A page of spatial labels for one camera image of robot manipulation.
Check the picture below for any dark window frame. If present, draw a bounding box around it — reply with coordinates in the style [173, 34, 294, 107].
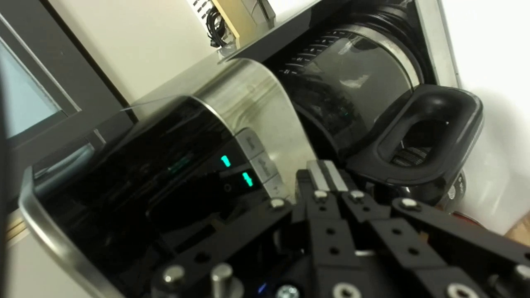
[0, 0, 137, 213]

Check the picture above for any tan wall trim strip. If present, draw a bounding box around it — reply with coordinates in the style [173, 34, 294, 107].
[210, 0, 277, 48]

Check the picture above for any glass carafe with black handle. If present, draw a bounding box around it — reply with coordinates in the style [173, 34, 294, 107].
[268, 0, 485, 213]

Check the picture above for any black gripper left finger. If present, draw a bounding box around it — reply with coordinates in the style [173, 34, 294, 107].
[148, 167, 345, 298]

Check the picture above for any black and silver coffeemaker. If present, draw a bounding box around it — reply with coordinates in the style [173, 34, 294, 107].
[17, 0, 485, 298]

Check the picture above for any black power cable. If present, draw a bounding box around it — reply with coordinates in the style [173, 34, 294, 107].
[188, 0, 229, 49]

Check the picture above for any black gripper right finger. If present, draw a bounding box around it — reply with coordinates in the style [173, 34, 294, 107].
[307, 159, 530, 298]

